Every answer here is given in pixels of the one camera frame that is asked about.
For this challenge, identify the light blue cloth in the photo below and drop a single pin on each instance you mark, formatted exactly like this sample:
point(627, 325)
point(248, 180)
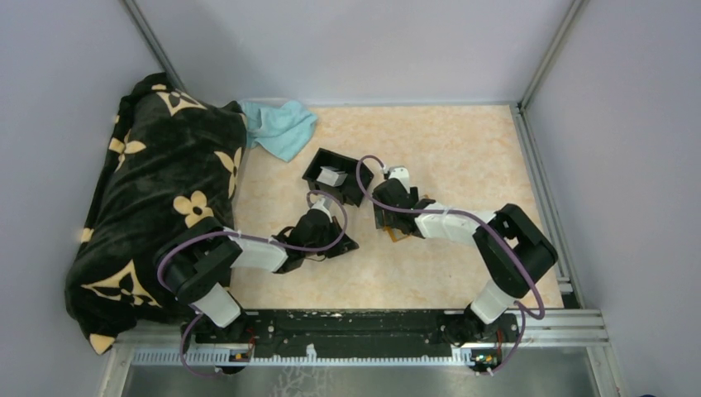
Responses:
point(282, 131)

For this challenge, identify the aluminium frame rail front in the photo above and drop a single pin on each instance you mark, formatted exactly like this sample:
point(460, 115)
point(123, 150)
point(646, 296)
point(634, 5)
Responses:
point(164, 344)

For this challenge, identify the black card tray box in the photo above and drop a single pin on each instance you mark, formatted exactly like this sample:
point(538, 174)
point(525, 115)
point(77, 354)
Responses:
point(349, 193)

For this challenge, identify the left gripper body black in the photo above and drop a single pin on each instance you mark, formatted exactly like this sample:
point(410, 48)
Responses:
point(331, 251)

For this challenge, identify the tan leather card holder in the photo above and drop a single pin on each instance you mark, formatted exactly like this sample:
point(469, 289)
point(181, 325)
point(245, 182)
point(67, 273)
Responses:
point(395, 234)

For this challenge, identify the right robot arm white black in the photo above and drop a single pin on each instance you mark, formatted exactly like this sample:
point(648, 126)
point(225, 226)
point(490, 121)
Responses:
point(508, 241)

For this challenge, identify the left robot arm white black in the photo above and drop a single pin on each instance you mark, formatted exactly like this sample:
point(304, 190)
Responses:
point(196, 266)

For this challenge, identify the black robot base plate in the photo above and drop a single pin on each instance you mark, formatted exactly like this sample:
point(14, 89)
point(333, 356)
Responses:
point(349, 334)

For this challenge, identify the silver cards in tray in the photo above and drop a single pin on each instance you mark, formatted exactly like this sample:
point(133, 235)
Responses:
point(331, 176)

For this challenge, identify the black floral blanket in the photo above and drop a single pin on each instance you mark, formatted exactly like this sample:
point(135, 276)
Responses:
point(172, 161)

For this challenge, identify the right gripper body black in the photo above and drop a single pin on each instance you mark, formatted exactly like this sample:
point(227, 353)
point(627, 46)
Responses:
point(384, 217)

